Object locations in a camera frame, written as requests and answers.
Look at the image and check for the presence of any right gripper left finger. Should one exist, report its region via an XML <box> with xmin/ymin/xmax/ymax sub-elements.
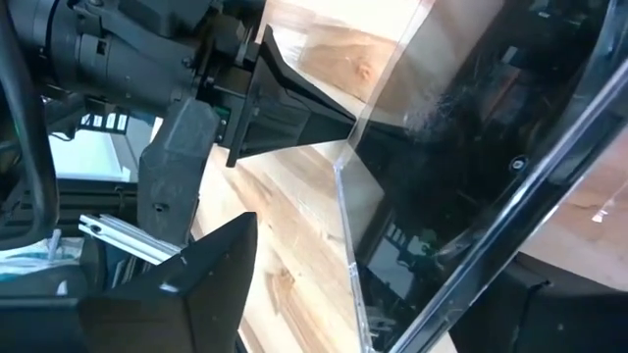
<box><xmin>78</xmin><ymin>210</ymin><xmax>260</xmax><ymax>353</ymax></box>

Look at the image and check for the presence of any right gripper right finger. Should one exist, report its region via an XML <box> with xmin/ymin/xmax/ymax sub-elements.
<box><xmin>448</xmin><ymin>252</ymin><xmax>628</xmax><ymax>353</ymax></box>

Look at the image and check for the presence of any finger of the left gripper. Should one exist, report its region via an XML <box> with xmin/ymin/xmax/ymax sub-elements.
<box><xmin>135</xmin><ymin>96</ymin><xmax>221</xmax><ymax>246</ymax></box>
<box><xmin>225</xmin><ymin>24</ymin><xmax>357</xmax><ymax>169</ymax></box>

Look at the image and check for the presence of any clear jewel case black tray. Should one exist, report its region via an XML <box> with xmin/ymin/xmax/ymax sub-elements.
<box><xmin>333</xmin><ymin>0</ymin><xmax>628</xmax><ymax>353</ymax></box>

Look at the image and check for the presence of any aluminium frame rail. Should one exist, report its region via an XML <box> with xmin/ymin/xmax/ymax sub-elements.
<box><xmin>77</xmin><ymin>212</ymin><xmax>183</xmax><ymax>267</ymax></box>

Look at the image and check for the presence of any black aluminium table frame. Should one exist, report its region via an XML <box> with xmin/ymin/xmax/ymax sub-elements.
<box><xmin>0</xmin><ymin>176</ymin><xmax>141</xmax><ymax>236</ymax></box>

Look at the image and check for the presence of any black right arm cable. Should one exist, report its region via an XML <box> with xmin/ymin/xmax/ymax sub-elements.
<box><xmin>0</xmin><ymin>0</ymin><xmax>60</xmax><ymax>246</ymax></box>

